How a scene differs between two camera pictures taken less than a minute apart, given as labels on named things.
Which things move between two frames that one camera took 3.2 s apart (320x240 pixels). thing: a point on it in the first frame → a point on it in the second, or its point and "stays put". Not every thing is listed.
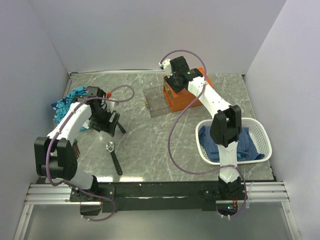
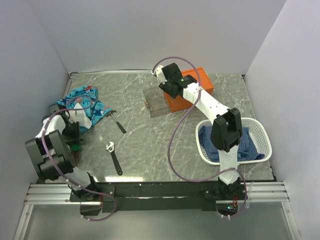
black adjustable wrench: x=110 y=147 stays put
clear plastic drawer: x=158 y=104 stays put
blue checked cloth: x=246 y=150 stays put
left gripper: x=107 y=126 → x=75 y=136
